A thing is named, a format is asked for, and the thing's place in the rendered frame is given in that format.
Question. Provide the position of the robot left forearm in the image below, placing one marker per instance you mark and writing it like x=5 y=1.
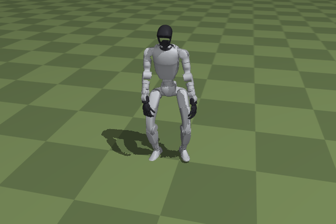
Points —
x=191 y=90

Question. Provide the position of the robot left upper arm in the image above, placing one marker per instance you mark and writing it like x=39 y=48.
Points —
x=184 y=55

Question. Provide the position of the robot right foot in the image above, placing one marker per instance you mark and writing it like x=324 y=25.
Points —
x=155 y=154

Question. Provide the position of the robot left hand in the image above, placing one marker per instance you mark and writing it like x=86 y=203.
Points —
x=193 y=108

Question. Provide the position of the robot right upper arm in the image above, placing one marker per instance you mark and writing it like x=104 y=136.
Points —
x=147 y=62

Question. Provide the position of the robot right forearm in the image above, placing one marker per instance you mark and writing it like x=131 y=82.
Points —
x=145 y=88

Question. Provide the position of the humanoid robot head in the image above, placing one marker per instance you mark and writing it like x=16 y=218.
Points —
x=165 y=31

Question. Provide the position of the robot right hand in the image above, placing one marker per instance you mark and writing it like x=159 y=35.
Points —
x=146 y=108

